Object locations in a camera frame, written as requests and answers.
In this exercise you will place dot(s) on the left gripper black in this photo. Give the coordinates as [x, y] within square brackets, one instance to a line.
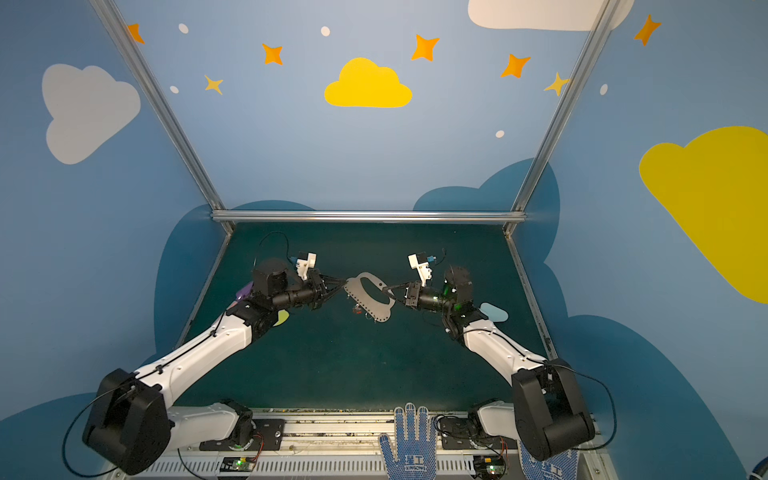
[321, 291]

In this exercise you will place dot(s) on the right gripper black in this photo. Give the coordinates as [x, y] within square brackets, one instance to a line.
[411, 295]

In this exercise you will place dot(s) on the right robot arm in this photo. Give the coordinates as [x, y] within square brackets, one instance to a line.
[548, 414]

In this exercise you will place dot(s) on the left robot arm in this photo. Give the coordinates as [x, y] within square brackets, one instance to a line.
[134, 419]

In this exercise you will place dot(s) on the yellow-green toy spatula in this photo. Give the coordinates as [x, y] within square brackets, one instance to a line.
[282, 317]

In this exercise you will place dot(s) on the light blue toy shovel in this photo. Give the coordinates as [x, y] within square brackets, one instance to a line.
[493, 313]

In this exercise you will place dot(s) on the blue dotted work glove left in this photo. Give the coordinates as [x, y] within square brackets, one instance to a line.
[412, 454]

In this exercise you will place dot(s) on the blue dotted work glove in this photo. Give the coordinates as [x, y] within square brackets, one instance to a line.
[412, 454]
[563, 466]

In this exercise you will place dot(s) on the right controller board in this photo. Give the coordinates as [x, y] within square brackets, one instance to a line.
[488, 468]

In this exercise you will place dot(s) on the controller board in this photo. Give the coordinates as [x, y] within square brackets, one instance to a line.
[240, 465]
[488, 468]

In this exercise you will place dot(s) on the left controller board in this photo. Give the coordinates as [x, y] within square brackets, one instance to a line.
[240, 465]

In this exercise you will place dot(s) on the blue dotted work glove right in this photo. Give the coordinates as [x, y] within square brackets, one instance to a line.
[563, 466]

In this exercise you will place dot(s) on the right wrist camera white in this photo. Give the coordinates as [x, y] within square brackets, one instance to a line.
[420, 262]

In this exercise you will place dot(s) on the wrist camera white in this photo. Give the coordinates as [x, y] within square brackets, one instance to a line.
[304, 263]
[420, 262]

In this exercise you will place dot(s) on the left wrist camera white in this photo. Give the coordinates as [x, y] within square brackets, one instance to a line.
[304, 263]

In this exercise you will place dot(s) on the aluminium frame rear bar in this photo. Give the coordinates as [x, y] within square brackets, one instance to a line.
[417, 217]

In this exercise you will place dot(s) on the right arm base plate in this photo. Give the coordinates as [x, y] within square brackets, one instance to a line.
[460, 433]

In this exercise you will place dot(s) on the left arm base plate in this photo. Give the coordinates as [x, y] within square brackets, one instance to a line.
[263, 434]

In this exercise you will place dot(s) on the front aluminium rail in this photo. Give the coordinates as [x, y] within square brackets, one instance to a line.
[324, 445]

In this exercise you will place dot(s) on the aluminium frame left post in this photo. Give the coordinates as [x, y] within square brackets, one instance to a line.
[113, 22]

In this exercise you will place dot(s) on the aluminium frame post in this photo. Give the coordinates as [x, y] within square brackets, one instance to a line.
[580, 74]
[113, 22]

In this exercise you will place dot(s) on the aluminium frame right post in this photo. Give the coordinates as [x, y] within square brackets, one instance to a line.
[580, 74]

